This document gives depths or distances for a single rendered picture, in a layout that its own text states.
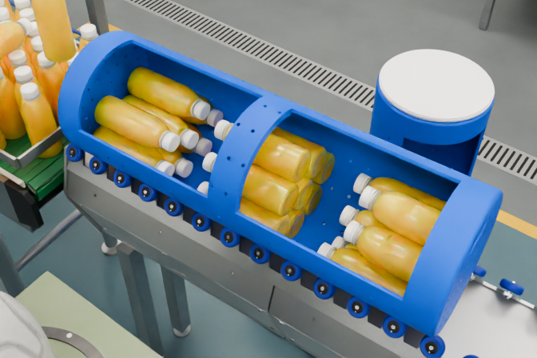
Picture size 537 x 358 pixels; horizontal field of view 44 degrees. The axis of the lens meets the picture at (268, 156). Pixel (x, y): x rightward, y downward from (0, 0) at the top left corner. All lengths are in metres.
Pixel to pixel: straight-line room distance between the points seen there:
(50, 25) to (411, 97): 0.83
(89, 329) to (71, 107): 0.49
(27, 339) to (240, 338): 1.50
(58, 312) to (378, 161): 0.66
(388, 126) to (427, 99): 0.11
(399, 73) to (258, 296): 0.66
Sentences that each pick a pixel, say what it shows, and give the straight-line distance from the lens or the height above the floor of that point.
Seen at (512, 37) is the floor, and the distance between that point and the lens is 3.84.
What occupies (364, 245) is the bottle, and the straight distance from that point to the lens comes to 1.19.
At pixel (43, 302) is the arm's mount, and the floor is 1.07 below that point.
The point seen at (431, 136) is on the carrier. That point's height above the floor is 0.99.
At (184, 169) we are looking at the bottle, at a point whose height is 1.00.
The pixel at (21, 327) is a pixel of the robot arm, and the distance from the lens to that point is 0.93.
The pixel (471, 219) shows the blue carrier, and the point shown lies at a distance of 1.11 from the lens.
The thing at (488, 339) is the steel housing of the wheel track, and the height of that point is 0.93.
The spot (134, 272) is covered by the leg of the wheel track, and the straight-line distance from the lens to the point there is 1.88.
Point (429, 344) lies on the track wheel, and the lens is 1.27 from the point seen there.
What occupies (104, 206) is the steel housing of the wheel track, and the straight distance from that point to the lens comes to 1.62.
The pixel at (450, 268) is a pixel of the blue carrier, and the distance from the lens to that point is 1.09.
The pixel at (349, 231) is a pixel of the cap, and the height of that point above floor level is 1.11.
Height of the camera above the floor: 2.04
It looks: 45 degrees down
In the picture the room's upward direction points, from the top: straight up
